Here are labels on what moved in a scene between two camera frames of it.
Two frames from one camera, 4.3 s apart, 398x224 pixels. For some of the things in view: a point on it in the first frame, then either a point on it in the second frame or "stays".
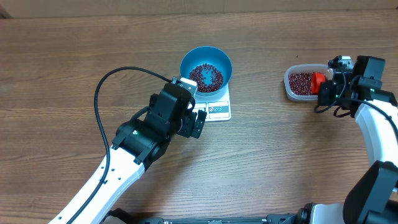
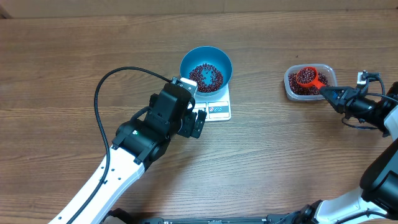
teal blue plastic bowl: [209, 66] stays
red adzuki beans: [300, 83] stays
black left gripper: [189, 117] stays
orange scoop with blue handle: [317, 78] → [316, 82]
